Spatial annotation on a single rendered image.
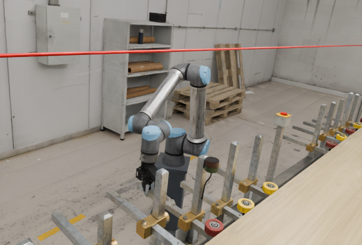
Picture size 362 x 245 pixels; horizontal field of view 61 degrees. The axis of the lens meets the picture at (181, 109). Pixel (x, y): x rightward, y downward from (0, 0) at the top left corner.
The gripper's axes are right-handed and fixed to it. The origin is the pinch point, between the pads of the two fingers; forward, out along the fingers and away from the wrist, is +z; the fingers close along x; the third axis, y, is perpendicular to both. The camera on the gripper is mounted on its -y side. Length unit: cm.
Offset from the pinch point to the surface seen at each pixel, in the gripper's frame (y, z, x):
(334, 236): -80, -8, -37
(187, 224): -31.0, -3.7, 4.4
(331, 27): 187, -87, -780
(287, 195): -52, -8, -50
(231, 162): -28.7, -23.9, -27.5
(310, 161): -30, 12, -148
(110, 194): -3.4, -13.5, 26.4
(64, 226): -11, -14, 51
